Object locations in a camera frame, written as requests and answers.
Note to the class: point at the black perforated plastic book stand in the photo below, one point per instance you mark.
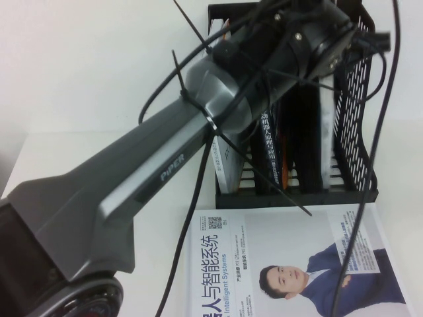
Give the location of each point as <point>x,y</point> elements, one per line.
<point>353,132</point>

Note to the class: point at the white teal car suspension book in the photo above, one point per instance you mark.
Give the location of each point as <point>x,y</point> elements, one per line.
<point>326,132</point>

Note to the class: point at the white book with orange circle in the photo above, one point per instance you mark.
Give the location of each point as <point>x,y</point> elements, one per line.
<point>228,171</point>

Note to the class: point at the magazine with man in suit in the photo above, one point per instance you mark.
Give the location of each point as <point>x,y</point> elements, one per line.
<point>281,237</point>

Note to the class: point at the dark blue robotics book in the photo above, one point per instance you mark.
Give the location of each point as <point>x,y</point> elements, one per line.
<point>272,148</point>

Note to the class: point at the black zip tie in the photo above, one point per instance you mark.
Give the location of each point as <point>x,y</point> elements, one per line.
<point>191,24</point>
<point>264,175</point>

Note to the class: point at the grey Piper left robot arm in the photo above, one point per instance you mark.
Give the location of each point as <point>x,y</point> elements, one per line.
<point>132,165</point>

